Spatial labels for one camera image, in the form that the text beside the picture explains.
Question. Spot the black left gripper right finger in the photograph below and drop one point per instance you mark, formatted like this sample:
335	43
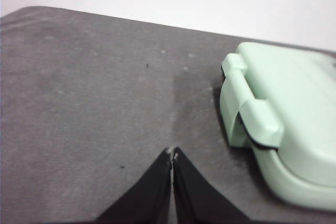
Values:
199	197

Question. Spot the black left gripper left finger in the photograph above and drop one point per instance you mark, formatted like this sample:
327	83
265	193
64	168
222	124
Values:
147	197

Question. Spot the mint green breakfast maker base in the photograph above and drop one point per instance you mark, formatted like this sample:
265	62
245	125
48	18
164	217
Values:
288	191

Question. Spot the mint green hinged grill cover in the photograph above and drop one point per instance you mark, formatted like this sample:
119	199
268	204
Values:
302	103

